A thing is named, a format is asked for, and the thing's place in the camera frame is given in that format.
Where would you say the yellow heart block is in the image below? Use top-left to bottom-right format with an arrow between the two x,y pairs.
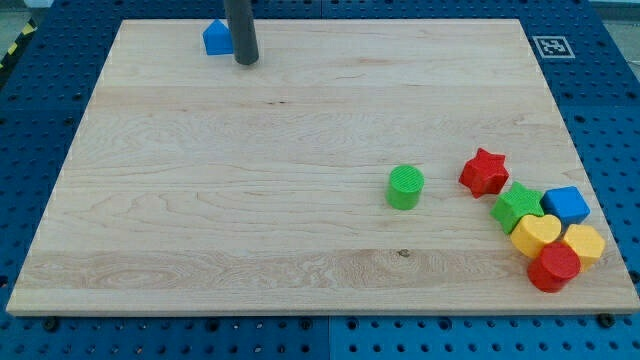
510,214 -> 562,258

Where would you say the blue triangle house block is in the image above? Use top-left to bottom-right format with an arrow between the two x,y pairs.
202,19 -> 233,56

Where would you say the black board corner bolt right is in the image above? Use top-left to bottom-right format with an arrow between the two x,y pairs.
596,313 -> 616,329

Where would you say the white fiducial marker tag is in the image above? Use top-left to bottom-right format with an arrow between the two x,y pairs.
533,35 -> 575,59

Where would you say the yellow hexagon block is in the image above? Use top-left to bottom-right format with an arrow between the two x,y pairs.
561,224 -> 606,272

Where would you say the red star block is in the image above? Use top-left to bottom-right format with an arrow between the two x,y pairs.
458,148 -> 509,198

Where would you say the blue cube block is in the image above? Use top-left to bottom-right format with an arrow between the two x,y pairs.
540,186 -> 591,227

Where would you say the black board corner bolt left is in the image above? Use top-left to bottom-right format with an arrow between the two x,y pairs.
42,317 -> 59,333

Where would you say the green star block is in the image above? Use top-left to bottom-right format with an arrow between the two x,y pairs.
490,181 -> 544,234

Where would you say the black board corner bolt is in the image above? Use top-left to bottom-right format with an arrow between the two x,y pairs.
42,317 -> 59,333
596,313 -> 616,329

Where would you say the green cylinder block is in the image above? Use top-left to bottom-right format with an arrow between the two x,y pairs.
386,165 -> 424,210

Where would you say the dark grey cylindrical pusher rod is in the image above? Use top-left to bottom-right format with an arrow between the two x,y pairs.
223,0 -> 259,65

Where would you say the red cylinder block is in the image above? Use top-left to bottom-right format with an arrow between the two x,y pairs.
527,242 -> 581,293

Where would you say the light wooden board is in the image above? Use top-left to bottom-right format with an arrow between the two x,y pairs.
7,19 -> 639,317

